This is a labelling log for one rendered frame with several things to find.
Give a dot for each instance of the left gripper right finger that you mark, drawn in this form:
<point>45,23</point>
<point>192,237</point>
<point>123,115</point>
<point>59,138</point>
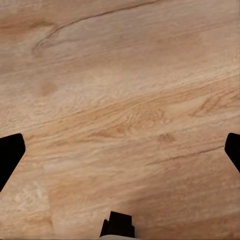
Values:
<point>232,148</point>

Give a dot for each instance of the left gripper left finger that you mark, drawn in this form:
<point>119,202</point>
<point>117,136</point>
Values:
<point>12,149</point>

